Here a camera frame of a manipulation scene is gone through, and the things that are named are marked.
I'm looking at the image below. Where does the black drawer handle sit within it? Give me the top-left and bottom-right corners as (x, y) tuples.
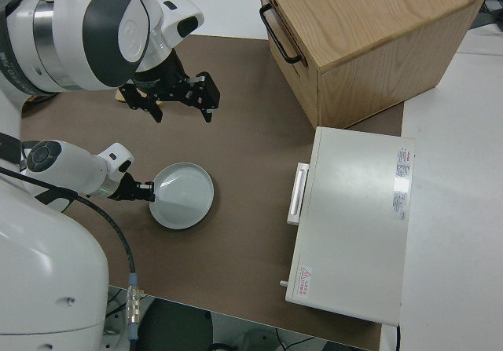
(259, 4), (309, 68)

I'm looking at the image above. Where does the oven door handle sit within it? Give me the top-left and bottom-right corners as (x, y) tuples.
(287, 162), (311, 225)

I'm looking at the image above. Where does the cream toaster oven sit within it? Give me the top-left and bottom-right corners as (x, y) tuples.
(277, 126), (417, 326)

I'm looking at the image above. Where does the black cable with connector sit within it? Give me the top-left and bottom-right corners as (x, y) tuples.
(0, 167), (144, 344)

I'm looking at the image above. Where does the black metal grid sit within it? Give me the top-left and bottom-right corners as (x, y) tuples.
(479, 0), (503, 28)

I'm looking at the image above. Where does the wooden drawer cabinet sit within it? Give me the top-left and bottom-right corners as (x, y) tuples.
(255, 0), (487, 130)

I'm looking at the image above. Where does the gray round plate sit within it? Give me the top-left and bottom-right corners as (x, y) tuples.
(148, 163), (215, 231)

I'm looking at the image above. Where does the white text label sticker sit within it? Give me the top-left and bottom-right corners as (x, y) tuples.
(392, 148), (413, 221)

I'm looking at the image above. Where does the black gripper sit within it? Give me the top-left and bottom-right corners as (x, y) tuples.
(119, 71), (221, 123)
(109, 172), (156, 204)

